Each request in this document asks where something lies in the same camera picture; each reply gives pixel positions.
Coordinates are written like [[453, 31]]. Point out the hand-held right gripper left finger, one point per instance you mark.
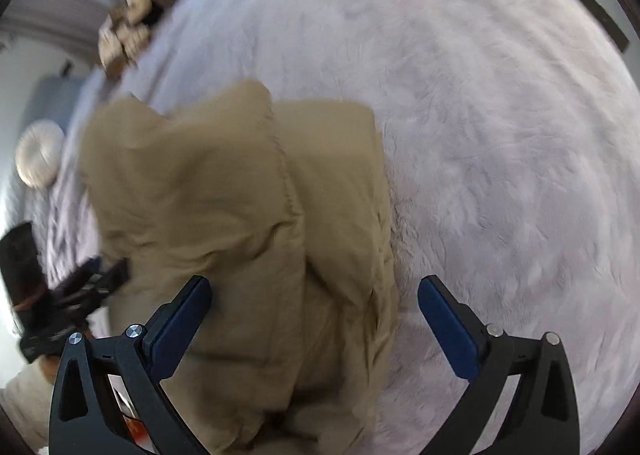
[[175, 335]]

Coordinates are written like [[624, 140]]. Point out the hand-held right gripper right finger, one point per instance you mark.
[[450, 330]]

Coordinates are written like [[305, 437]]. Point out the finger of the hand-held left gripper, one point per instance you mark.
[[80, 275], [111, 280]]

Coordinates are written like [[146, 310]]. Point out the person's left forearm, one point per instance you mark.
[[22, 410]]

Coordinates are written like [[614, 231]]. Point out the round white pleated pillow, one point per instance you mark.
[[40, 152]]

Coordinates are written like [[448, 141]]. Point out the blue-grey padded headboard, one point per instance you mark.
[[50, 105]]

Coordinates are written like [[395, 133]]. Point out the lavender fleece blanket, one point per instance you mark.
[[500, 135]]

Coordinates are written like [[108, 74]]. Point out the grey curtain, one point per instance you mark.
[[65, 20]]

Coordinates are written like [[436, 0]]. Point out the tan furry plush pile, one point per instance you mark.
[[130, 15]]

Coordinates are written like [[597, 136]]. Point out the dark baseboard strip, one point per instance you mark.
[[592, 7]]

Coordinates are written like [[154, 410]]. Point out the small black wall socket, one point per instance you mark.
[[66, 68]]

